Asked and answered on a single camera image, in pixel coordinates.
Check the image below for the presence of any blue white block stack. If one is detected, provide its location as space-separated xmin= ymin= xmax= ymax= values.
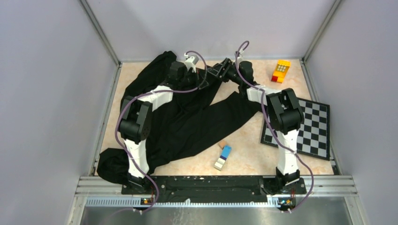
xmin=214 ymin=145 xmax=232 ymax=171

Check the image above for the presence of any black white chessboard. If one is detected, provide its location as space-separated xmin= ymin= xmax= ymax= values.
xmin=260 ymin=98 xmax=331 ymax=161

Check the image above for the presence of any yellow red toy block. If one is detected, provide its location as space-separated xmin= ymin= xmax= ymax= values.
xmin=271 ymin=60 xmax=291 ymax=83

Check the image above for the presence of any small brown wooden block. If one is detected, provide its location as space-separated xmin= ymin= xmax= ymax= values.
xmin=218 ymin=140 xmax=227 ymax=149

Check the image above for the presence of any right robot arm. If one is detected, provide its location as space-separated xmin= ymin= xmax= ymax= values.
xmin=207 ymin=58 xmax=304 ymax=193

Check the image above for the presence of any black jacket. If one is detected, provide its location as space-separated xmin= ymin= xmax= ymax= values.
xmin=97 ymin=51 xmax=261 ymax=185

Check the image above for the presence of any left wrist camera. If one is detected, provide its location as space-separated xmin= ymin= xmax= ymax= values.
xmin=184 ymin=52 xmax=199 ymax=73

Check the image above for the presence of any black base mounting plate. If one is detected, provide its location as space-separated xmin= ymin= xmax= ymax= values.
xmin=121 ymin=175 xmax=307 ymax=203

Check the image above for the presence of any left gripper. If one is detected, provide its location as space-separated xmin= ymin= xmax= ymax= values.
xmin=179 ymin=67 xmax=208 ymax=90

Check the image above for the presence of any aluminium front rail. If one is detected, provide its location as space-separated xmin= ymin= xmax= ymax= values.
xmin=75 ymin=175 xmax=358 ymax=209

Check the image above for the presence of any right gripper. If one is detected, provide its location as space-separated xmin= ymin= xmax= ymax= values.
xmin=207 ymin=58 xmax=243 ymax=86

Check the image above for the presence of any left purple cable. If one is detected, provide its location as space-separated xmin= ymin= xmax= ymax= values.
xmin=115 ymin=50 xmax=208 ymax=215

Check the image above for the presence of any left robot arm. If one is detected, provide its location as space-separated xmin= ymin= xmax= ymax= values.
xmin=116 ymin=57 xmax=206 ymax=194

